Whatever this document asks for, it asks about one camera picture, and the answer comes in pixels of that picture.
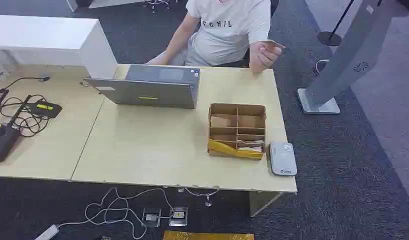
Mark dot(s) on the person's right hand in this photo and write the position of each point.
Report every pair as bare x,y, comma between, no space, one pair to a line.
157,61

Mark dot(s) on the person's left hand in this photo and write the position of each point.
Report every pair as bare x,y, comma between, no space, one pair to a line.
262,54

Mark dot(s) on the small tan card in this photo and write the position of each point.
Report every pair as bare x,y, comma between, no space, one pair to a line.
274,43

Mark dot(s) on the grey laptop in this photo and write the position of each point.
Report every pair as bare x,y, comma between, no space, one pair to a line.
151,94

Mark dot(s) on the person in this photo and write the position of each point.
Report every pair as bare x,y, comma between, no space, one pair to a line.
224,36

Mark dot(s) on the chrome chair base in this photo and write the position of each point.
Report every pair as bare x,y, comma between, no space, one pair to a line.
156,3

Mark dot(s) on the white cabinet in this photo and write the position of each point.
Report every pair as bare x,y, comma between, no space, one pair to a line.
102,3

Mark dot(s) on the cardboard divider box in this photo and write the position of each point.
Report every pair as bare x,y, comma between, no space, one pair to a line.
224,130

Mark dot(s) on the silver kiosk stand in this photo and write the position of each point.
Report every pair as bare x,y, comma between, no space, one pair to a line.
350,56

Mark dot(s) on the stack of white cards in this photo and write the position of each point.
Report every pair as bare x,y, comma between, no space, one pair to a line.
252,145

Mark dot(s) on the grey card reader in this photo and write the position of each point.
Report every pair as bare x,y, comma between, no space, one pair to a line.
283,159

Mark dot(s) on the white desk partition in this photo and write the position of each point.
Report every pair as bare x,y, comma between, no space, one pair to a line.
52,43

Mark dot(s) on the black adapter with yellow label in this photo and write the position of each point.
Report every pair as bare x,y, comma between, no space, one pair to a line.
45,108

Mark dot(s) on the pale desk leg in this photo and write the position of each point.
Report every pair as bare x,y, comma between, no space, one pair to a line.
262,202

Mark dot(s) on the crumpled clear plastic bag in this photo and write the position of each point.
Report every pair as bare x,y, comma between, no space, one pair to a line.
2,66

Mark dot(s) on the steel floor socket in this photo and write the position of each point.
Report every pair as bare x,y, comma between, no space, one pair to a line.
151,217
178,216

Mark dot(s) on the black device with antenna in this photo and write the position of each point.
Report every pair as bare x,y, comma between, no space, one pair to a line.
4,140

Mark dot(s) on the gold foil box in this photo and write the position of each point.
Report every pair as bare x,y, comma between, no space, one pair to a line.
208,236

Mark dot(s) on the white power strip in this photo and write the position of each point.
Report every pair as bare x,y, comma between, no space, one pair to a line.
47,233

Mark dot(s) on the black stanchion post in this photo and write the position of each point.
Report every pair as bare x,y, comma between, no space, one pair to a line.
329,38

